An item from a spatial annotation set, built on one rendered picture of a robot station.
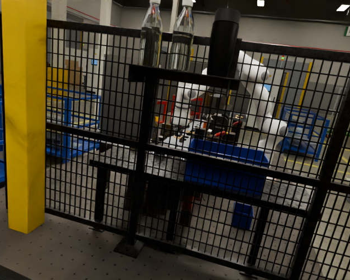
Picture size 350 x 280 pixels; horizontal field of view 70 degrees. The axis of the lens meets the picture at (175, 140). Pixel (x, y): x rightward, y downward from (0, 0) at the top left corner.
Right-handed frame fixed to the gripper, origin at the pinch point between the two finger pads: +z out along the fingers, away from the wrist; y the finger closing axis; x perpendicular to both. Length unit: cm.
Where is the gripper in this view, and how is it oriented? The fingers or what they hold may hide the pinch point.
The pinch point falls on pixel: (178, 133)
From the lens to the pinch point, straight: 148.7
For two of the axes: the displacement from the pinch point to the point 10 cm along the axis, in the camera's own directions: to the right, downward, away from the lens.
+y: -9.6, -1.9, 2.0
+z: -1.4, 9.6, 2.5
